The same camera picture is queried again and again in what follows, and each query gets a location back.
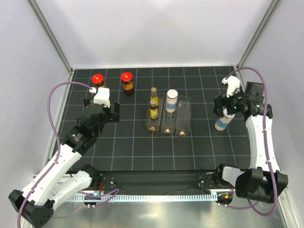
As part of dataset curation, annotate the red-lid sauce jar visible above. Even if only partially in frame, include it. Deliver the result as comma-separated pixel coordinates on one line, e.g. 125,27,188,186
121,72,134,95
91,74,105,88

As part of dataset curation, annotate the slotted cable duct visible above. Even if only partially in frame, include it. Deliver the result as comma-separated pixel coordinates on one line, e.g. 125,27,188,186
66,192,218,203

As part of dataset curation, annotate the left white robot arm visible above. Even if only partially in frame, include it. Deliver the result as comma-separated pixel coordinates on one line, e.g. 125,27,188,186
9,103,120,228

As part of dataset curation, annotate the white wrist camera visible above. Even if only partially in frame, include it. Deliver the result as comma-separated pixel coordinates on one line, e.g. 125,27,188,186
89,87,110,108
221,76,241,97

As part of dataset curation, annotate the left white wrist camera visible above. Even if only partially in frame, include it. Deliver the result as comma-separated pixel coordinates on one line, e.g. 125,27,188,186
89,87,110,108

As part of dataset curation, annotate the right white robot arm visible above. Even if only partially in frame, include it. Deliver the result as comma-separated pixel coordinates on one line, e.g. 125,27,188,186
214,77,288,204

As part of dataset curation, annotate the left aluminium frame post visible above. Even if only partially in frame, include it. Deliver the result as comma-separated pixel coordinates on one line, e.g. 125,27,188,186
27,0,73,74

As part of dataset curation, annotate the clear acrylic organizer rack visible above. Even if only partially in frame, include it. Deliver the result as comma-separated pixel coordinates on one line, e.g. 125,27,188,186
145,95,191,136

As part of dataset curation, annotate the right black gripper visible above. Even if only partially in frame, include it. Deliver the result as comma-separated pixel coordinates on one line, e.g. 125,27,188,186
214,85,247,119

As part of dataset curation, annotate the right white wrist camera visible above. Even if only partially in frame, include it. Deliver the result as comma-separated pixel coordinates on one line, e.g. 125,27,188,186
221,76,241,97

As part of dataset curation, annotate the right aluminium frame post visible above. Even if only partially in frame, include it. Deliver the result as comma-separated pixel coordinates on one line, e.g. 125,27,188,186
237,0,281,68

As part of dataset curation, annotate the black grid mat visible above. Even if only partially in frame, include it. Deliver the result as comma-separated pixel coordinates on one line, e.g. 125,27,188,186
43,66,274,172

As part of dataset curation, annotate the small yellow-label bottle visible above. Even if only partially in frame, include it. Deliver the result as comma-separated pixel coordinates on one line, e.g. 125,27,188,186
151,87,159,106
149,100,159,119

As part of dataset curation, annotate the aluminium frame post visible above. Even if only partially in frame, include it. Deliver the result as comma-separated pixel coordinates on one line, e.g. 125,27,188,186
27,0,73,74
237,0,281,68

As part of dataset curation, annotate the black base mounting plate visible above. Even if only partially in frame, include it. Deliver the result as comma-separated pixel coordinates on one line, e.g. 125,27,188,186
89,170,234,196

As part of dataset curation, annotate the blue-label spice jar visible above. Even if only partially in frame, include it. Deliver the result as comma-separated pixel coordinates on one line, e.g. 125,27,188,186
166,89,178,113
215,114,235,131

